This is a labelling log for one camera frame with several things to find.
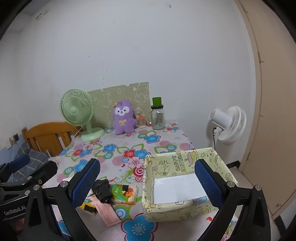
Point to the yellow cartoon tissue packet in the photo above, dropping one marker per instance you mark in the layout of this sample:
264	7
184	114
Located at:
86	205

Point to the blue plaid bedding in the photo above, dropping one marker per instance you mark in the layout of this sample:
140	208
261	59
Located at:
34	157

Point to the green tissue packet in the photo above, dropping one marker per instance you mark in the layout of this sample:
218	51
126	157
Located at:
118	192

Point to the yellow-green patterned chair cover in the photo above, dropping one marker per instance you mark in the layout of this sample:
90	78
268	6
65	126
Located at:
161	166

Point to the green desk fan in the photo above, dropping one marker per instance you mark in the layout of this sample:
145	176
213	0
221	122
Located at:
74	109

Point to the pink white cloth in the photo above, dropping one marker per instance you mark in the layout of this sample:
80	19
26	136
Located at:
108	215

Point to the white fan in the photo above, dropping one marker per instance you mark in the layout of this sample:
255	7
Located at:
231	125

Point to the purple plush toy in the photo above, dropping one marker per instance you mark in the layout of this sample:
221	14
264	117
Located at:
123	122

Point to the glass mug jar green lid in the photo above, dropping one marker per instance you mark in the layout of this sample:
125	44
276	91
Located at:
158	120

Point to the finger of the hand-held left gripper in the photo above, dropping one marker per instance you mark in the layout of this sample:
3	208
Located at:
19	163
44	171

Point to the floral tablecloth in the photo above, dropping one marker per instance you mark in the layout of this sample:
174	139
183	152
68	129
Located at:
129	143

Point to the green patterned board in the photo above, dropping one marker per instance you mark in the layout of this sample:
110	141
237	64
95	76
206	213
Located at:
108	97

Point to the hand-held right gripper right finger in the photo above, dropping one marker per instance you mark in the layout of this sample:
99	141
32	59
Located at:
208	185

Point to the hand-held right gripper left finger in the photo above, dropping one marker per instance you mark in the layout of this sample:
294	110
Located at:
85	183

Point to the beige wooden door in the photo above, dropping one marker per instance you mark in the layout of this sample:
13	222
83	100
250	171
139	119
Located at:
277	115

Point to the small clear cup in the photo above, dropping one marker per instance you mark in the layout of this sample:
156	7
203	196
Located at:
141	121

